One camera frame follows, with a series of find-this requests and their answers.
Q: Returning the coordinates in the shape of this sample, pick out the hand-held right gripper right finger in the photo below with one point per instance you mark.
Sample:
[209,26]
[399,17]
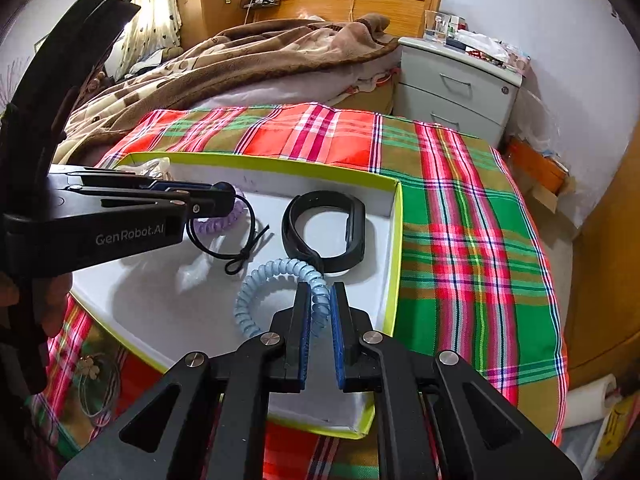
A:
[339,335]

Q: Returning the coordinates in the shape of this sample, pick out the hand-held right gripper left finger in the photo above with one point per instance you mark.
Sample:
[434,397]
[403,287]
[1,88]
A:
[302,335]

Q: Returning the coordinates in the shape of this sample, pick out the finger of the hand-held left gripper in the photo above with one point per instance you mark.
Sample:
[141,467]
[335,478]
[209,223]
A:
[210,206]
[125,182]

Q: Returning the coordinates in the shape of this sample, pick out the clear pink hair claw clip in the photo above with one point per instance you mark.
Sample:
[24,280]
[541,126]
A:
[150,166]

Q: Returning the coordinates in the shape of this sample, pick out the yellow-green shallow cardboard box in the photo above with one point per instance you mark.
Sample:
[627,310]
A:
[165,320]

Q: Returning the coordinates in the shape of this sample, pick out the black wristband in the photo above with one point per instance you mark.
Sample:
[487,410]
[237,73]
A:
[356,230]

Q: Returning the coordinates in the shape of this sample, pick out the person's left hand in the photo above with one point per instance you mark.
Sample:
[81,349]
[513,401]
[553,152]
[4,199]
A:
[54,310]

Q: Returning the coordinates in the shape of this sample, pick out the clear plastic item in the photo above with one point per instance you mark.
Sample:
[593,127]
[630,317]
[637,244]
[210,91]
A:
[192,274]

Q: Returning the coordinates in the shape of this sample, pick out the brown patterned blanket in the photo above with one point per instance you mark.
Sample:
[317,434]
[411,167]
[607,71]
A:
[225,60]

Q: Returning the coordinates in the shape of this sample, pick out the red green plaid cloth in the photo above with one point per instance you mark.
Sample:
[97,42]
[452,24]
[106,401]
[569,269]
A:
[475,240]

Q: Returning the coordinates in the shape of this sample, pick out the dotted cream curtain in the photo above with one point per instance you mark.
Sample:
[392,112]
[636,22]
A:
[155,15]

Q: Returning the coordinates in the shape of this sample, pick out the wooden wardrobe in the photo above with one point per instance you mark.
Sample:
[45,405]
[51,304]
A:
[220,0]

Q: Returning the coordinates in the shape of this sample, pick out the white paper roll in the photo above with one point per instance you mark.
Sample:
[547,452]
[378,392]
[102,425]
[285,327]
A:
[590,402]

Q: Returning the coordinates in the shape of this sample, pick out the orange cardboard box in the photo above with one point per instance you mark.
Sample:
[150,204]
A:
[537,165]

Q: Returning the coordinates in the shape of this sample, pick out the wooden headboard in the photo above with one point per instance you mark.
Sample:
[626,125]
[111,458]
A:
[390,10]

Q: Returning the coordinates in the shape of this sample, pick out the grey nightstand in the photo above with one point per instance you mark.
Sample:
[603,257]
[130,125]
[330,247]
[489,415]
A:
[450,85]

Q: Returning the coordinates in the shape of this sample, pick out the clear drinking glass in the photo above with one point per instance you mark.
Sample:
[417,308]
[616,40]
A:
[436,27]

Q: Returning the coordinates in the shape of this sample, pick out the wooden door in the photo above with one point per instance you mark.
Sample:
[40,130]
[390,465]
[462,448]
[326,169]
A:
[610,235]

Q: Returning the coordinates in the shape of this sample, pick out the yellow bag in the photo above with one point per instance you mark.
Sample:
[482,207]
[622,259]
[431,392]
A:
[615,425]

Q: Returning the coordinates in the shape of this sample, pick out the small bottles and packets clutter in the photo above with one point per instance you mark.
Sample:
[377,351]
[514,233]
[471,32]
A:
[490,47]

